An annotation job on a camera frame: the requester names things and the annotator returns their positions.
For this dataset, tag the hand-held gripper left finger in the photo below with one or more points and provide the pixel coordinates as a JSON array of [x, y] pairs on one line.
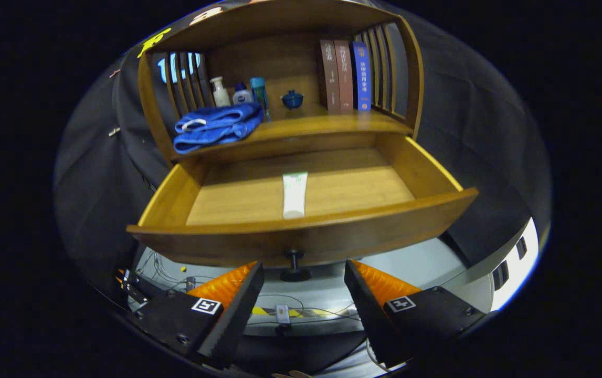
[[238, 315]]

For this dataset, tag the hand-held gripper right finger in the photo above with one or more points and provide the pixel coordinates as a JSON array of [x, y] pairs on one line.
[[369, 315]]

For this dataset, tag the wooden drawer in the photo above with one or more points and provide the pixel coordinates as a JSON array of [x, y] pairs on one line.
[[227, 244]]

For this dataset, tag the white squeeze tube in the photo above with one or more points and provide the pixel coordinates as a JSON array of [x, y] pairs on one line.
[[294, 194]]

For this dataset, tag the wooden countertop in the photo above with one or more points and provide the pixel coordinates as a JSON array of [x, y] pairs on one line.
[[311, 123]]

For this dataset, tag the wooden cabinet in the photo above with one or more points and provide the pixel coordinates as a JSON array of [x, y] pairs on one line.
[[280, 58]]

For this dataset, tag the small white floor device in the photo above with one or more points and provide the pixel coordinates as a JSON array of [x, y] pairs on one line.
[[282, 313]]

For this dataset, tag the folded blue towel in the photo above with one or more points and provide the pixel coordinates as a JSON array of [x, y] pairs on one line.
[[217, 128]]

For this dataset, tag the black backdrop cloth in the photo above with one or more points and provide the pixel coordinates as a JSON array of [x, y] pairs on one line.
[[91, 184]]

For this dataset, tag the white pump bottle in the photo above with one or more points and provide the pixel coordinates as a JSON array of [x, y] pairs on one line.
[[221, 97]]

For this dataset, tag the white bottle with blue cap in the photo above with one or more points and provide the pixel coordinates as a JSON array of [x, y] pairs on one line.
[[242, 96]]

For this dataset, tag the dark blue lidded teacup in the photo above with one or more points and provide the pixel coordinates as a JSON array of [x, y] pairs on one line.
[[292, 100]]

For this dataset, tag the teal slim bottle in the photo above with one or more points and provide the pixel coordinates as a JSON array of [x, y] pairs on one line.
[[259, 92]]

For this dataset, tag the blue book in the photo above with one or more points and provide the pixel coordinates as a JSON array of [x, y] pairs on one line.
[[361, 79]]

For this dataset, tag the dark brown book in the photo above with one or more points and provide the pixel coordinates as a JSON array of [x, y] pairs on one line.
[[329, 79]]

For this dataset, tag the reddish brown book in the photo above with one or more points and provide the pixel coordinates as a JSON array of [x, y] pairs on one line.
[[344, 73]]

